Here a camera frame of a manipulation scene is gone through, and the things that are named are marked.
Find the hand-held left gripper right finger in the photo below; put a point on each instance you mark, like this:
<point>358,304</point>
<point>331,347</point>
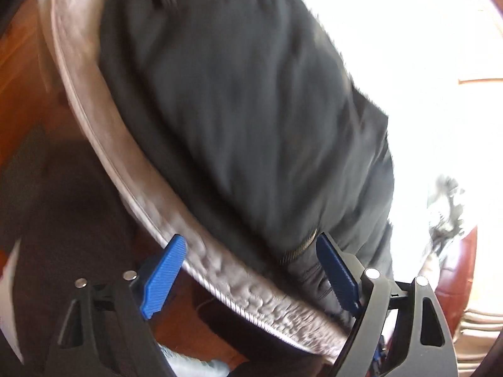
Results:
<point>338,271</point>

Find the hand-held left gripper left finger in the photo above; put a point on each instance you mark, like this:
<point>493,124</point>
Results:
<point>165,271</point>

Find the black pants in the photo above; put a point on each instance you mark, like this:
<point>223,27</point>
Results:
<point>243,125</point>

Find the grey quilted mattress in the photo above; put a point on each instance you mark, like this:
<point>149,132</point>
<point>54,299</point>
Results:
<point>118,165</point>

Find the grey patterned cloth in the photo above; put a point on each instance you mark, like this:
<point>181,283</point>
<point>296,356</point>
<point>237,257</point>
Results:
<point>446,212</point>

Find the beige striped cloth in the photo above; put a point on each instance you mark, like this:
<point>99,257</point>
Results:
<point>473,333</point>

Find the brown wooden bed frame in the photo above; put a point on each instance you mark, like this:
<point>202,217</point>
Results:
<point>458,282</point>

